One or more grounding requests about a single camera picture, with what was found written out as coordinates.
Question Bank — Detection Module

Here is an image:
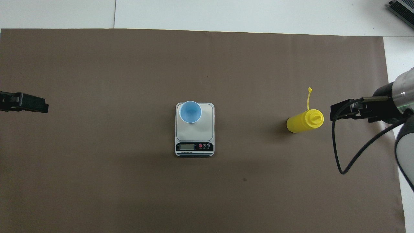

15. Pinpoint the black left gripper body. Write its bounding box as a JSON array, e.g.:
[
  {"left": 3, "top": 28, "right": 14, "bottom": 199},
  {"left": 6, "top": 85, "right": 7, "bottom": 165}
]
[{"left": 0, "top": 92, "right": 13, "bottom": 112}]

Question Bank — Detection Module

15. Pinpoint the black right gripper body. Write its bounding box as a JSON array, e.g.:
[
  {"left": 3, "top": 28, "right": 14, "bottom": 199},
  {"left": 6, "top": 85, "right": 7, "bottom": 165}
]
[{"left": 369, "top": 83, "right": 403, "bottom": 124}]

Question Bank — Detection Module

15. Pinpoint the yellow squeeze bottle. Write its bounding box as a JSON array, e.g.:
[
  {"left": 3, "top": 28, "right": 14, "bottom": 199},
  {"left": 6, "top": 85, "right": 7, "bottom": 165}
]
[{"left": 286, "top": 87, "right": 324, "bottom": 133}]

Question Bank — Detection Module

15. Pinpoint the light blue cup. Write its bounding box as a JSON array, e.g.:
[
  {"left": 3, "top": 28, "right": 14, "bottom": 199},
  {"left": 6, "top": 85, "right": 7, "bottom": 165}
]
[{"left": 179, "top": 101, "right": 202, "bottom": 124}]

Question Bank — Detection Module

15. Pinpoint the silver digital kitchen scale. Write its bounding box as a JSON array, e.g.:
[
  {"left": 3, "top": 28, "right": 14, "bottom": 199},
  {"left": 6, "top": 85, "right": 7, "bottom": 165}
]
[{"left": 175, "top": 103, "right": 215, "bottom": 157}]

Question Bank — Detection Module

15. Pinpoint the grey metal device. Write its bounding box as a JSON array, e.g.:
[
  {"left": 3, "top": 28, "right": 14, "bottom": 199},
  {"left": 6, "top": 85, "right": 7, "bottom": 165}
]
[{"left": 388, "top": 0, "right": 414, "bottom": 30}]

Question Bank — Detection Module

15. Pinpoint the brown paper mat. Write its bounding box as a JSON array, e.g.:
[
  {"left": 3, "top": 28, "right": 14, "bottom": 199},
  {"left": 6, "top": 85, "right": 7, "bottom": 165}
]
[{"left": 0, "top": 28, "right": 406, "bottom": 233}]

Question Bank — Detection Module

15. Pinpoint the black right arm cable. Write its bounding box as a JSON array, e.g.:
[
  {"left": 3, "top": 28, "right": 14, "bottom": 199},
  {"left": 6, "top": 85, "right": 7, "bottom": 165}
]
[{"left": 332, "top": 99, "right": 413, "bottom": 175}]

